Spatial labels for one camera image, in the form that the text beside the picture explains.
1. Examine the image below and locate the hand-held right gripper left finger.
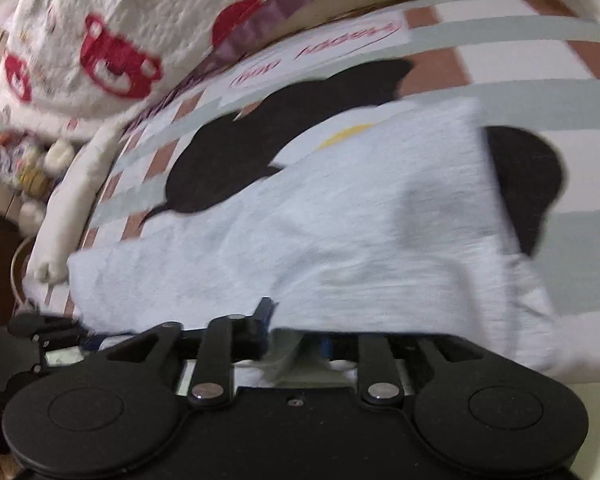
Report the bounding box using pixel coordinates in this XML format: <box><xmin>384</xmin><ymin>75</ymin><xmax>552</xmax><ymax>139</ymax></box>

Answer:
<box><xmin>105</xmin><ymin>297</ymin><xmax>276</xmax><ymax>408</ymax></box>

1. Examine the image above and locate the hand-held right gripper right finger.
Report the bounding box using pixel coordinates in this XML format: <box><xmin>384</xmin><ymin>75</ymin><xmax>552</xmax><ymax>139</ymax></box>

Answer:
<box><xmin>307</xmin><ymin>334</ymin><xmax>481</xmax><ymax>405</ymax></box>

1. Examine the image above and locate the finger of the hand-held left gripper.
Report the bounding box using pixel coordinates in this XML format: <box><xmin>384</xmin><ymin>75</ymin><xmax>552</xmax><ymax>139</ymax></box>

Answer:
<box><xmin>7</xmin><ymin>312</ymin><xmax>88</xmax><ymax>343</ymax></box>

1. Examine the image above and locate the light grey shirt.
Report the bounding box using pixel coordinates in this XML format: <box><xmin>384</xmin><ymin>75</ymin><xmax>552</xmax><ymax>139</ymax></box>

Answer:
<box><xmin>67</xmin><ymin>97</ymin><xmax>566</xmax><ymax>386</ymax></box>

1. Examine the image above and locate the white pillow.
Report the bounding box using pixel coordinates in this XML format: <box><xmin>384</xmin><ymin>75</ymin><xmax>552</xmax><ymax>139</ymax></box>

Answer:
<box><xmin>25</xmin><ymin>122</ymin><xmax>126</xmax><ymax>283</ymax></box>

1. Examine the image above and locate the grey and white plush toy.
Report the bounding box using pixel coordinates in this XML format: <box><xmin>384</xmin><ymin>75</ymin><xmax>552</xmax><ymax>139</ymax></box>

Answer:
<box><xmin>0</xmin><ymin>130</ymin><xmax>76</xmax><ymax>236</ymax></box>

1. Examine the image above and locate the white quilt with red bears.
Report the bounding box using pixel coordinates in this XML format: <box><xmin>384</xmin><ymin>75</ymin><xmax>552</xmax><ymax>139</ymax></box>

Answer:
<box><xmin>0</xmin><ymin>0</ymin><xmax>361</xmax><ymax>141</ymax></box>

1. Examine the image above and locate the white cable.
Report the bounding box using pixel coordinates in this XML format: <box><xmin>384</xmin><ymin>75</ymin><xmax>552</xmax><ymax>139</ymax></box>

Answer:
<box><xmin>10</xmin><ymin>232</ymin><xmax>38</xmax><ymax>311</ymax></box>

